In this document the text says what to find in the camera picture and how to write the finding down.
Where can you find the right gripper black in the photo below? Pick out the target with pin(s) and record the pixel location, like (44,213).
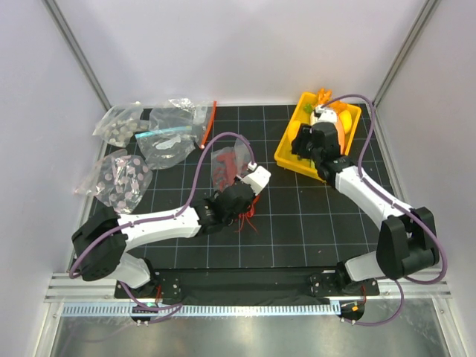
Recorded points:
(298,145)

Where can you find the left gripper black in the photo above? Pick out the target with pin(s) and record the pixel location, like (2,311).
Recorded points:
(248,204)

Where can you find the red toy lobster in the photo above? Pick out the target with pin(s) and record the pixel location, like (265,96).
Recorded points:
(228,175)

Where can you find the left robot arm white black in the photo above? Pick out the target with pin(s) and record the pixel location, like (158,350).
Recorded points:
(103,243)

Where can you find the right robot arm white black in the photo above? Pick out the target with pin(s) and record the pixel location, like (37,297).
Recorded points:
(407,236)

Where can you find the clear bag blue zipper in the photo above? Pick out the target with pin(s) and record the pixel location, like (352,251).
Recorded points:
(175,130)

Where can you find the bag of pink discs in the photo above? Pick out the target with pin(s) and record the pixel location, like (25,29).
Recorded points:
(118,180)

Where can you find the bag of white pieces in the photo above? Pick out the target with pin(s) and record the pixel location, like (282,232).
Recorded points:
(121,123)

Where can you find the toy meat slab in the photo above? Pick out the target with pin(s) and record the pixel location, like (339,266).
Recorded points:
(341,135)

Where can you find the green toy grapes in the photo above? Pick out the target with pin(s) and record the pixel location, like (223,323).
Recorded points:
(308,109)

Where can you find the yellow toy lemon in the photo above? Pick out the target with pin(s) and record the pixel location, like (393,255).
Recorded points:
(346,121)

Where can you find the yellow plastic tray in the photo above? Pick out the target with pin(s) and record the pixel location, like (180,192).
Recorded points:
(283,155)

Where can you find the black grid mat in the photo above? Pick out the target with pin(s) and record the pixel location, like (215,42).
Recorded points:
(298,221)

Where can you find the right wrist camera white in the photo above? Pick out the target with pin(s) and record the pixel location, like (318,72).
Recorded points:
(323,114)

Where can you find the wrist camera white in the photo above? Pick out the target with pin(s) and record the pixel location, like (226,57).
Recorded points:
(257,177)
(323,114)

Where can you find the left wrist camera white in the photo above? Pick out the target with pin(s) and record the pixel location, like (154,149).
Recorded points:
(257,177)

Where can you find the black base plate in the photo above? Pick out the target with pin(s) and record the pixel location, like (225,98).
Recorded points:
(295,286)

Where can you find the slotted cable duct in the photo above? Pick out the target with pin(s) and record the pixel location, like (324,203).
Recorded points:
(130,309)

